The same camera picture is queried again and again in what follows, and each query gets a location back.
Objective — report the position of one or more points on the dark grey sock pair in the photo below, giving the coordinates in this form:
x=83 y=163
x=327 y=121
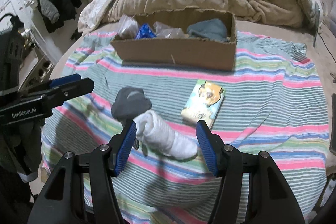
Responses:
x=130 y=102

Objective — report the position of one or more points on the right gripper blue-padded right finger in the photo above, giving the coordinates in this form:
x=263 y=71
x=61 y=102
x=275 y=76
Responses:
x=270 y=198

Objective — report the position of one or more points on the clear plastic bag with snacks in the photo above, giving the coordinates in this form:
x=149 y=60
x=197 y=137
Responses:
x=167 y=32

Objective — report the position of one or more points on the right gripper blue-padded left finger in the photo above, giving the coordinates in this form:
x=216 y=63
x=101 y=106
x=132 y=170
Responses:
x=80 y=189

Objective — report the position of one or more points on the brown cardboard box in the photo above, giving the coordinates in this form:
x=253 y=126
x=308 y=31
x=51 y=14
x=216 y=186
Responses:
x=191 y=52

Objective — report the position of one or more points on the blue Vinda tissue pack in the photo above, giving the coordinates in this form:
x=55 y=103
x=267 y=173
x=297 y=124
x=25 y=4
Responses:
x=145 y=32

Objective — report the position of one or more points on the teal knitted glove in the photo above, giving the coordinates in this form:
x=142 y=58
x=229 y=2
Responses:
x=213 y=29

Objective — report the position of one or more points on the bag of cotton swabs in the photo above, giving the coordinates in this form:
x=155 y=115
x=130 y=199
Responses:
x=127 y=27

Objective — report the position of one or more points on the striped colourful towel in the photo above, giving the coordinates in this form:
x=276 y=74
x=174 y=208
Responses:
x=273 y=101

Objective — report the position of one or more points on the cartoon bear tissue pack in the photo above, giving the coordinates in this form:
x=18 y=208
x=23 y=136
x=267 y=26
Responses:
x=204 y=103

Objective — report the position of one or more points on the white sock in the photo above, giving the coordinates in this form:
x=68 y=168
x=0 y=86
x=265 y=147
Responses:
x=156 y=134

